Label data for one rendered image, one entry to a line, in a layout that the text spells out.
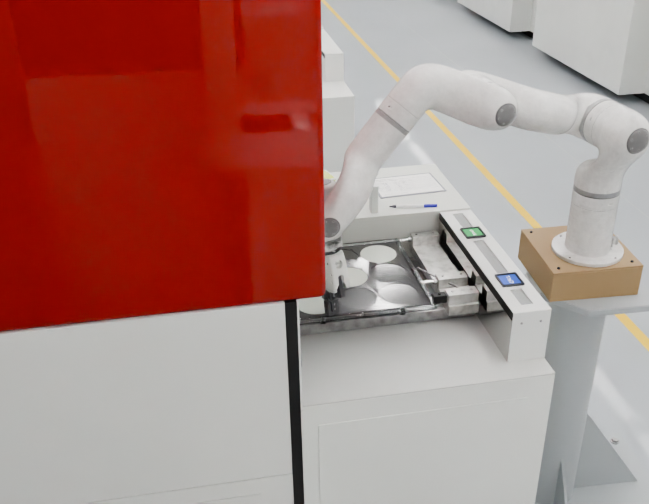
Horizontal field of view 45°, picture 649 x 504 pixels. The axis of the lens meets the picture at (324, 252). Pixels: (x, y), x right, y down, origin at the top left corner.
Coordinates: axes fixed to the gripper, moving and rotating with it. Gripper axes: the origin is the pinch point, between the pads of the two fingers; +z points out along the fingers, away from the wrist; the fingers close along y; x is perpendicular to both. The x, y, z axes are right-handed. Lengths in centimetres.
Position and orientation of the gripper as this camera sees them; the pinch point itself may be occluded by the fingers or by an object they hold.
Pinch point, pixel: (331, 306)
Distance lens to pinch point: 190.2
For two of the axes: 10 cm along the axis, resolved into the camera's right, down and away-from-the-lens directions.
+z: 1.0, 9.2, 3.8
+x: -7.9, 3.0, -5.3
